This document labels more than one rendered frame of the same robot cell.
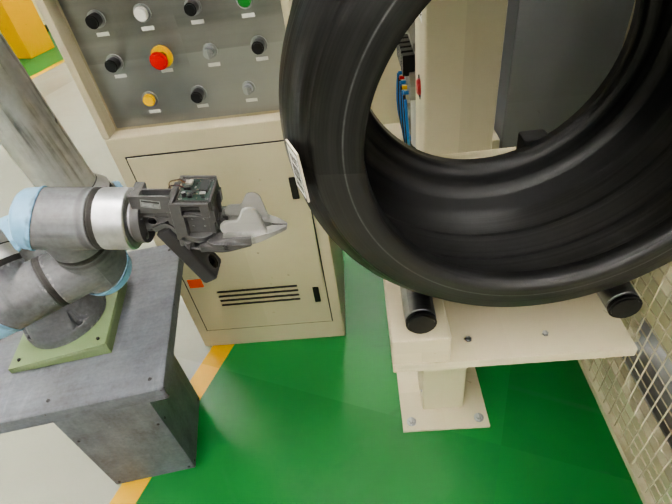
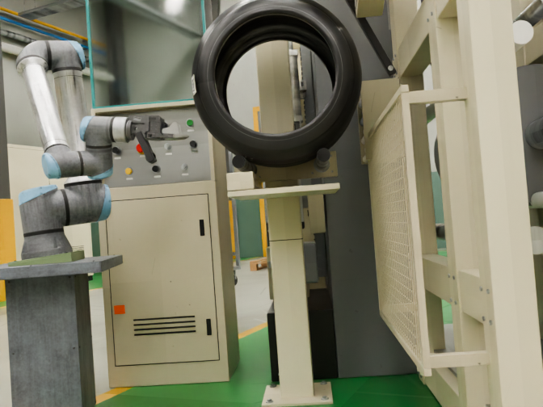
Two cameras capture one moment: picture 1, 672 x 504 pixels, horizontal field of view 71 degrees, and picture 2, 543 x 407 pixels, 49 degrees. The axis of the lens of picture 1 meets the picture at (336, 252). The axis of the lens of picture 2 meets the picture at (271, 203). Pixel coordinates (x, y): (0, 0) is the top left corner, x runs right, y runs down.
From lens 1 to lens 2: 170 cm
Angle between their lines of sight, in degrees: 43
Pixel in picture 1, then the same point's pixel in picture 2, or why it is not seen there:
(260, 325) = (160, 362)
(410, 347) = (234, 177)
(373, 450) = not seen: outside the picture
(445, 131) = not seen: hidden behind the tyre
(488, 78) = (288, 119)
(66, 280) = (88, 157)
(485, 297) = (261, 141)
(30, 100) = not seen: hidden behind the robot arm
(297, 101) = (195, 63)
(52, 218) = (98, 119)
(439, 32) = (264, 99)
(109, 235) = (118, 126)
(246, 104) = (181, 177)
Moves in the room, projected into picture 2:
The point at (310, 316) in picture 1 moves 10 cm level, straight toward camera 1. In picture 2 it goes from (201, 353) to (202, 358)
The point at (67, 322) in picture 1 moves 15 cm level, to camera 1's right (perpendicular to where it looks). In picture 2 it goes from (52, 242) to (92, 240)
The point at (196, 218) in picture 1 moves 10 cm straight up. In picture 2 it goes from (153, 124) to (151, 96)
